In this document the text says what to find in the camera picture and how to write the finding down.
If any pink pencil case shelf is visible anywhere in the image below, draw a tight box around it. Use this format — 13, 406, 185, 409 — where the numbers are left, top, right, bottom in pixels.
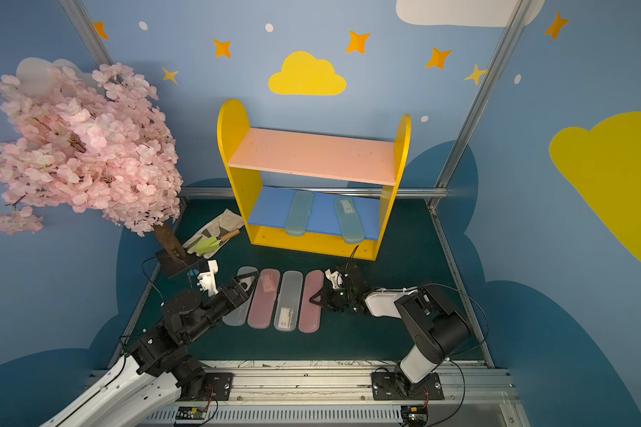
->
247, 269, 281, 329
298, 270, 325, 334

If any clear white pencil case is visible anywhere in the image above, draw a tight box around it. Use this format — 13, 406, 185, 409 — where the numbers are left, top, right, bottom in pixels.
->
223, 266, 258, 327

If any white pencil case with label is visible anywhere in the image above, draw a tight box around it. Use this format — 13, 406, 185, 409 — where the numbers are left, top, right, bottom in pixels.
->
273, 270, 304, 332

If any teal pencil case with label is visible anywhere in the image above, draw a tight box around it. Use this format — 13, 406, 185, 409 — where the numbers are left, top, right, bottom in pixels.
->
334, 197, 365, 245

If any green pencil case shelf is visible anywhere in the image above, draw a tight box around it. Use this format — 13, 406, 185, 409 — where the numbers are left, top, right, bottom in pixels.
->
285, 191, 314, 237

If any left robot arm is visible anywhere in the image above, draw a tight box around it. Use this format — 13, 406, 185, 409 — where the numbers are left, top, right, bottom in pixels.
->
45, 272, 259, 426

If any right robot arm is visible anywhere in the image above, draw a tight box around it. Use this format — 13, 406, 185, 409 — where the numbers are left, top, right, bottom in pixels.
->
302, 262, 473, 393

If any yellow shelf unit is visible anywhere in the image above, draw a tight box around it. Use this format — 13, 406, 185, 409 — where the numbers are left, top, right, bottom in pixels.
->
217, 100, 412, 261

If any white work glove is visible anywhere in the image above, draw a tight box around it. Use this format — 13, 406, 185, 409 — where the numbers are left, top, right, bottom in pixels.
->
183, 209, 244, 254

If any brown tree trunk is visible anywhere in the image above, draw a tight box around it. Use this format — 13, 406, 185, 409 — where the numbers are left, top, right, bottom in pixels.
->
152, 222, 187, 261

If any pink blossom tree crown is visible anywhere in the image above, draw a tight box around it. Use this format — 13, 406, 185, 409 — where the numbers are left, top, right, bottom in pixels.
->
0, 63, 183, 236

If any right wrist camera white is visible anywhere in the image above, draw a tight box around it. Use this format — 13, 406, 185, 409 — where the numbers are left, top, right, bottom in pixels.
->
325, 269, 345, 290

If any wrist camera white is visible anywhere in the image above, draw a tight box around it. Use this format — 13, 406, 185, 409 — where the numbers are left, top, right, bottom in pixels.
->
325, 269, 345, 290
189, 259, 219, 296

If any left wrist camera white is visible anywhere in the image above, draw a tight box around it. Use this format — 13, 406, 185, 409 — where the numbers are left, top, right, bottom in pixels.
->
189, 259, 219, 296

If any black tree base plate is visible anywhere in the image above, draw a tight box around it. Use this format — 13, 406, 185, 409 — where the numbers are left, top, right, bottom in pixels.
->
155, 249, 204, 278

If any green garden trowel wooden handle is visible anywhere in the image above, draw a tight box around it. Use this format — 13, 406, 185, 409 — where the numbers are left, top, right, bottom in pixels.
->
192, 229, 240, 258

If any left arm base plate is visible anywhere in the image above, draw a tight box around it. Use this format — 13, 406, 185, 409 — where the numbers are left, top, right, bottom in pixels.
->
182, 372, 234, 402

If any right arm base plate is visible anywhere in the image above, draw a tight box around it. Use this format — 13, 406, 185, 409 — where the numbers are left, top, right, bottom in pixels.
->
370, 369, 444, 400

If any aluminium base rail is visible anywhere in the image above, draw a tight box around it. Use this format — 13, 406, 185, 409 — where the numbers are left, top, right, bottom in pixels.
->
137, 360, 529, 426

